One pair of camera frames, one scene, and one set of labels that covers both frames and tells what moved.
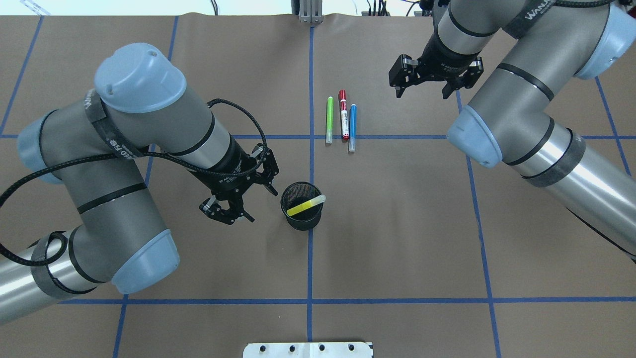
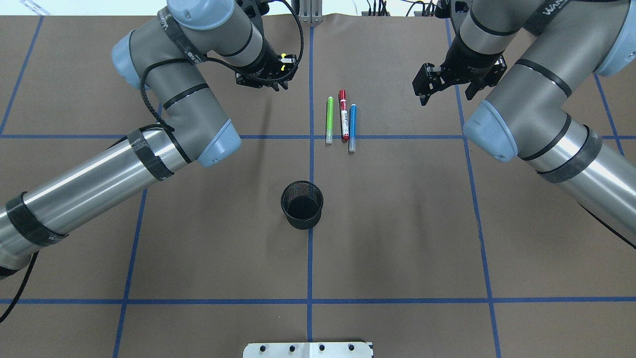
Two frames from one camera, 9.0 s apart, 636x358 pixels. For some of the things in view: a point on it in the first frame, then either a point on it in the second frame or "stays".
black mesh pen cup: [301, 203] stays
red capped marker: [343, 97] stays
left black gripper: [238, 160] → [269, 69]
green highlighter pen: [330, 104] stays
